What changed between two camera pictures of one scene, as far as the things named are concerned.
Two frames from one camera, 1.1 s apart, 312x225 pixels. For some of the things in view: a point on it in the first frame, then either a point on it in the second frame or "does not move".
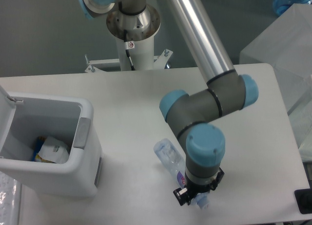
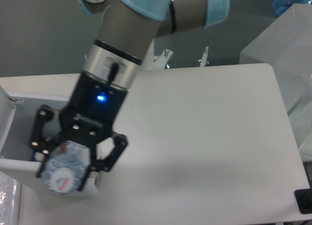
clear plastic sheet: x=10 y=192 does not move
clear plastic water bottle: x=170 y=155 -> x=64 y=169
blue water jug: x=282 y=0 does not move
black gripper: x=183 y=195 -> x=89 y=118
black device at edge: x=303 y=199 does not move
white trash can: x=25 y=117 does not move
